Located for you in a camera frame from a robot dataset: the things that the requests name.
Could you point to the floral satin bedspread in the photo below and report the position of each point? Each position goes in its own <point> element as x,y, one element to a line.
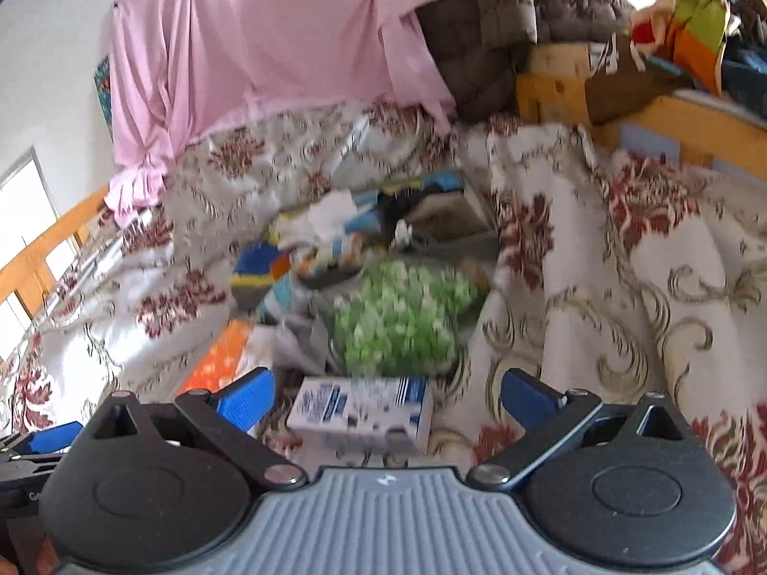
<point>617,273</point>

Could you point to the wooden headboard rail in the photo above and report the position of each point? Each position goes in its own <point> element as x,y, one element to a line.
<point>28,277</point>

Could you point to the grey cloth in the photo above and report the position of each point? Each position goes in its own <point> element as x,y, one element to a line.
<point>303,344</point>

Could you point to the striped colourful cloth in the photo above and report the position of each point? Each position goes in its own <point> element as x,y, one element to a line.
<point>272,283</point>

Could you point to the pink draped cloth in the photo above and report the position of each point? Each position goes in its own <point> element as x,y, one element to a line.
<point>181,69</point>

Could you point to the window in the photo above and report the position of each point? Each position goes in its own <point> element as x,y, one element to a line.
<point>26,212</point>

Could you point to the brown printed cloth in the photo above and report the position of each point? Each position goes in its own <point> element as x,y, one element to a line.
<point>624,81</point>

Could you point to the white fluffy sock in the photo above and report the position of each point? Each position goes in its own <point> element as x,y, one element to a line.
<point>320,223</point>

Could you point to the wooden bed frame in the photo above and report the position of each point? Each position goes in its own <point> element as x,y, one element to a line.
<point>686,127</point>

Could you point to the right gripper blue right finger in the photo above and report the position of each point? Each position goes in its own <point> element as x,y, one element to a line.
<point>529,401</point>

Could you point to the colourful wall poster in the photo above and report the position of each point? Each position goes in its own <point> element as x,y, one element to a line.
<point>102,80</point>

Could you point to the colourful patchwork bag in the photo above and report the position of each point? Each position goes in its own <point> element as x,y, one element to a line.
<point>720,44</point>

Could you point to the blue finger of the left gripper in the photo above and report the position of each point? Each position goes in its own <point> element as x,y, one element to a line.
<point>48,441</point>

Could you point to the blue white medicine box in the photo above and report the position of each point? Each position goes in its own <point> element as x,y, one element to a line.
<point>377,415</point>

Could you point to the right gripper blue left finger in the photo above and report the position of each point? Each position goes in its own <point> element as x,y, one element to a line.
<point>247,400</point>

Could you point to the olive quilted jacket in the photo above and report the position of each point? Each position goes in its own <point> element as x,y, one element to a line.
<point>480,46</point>

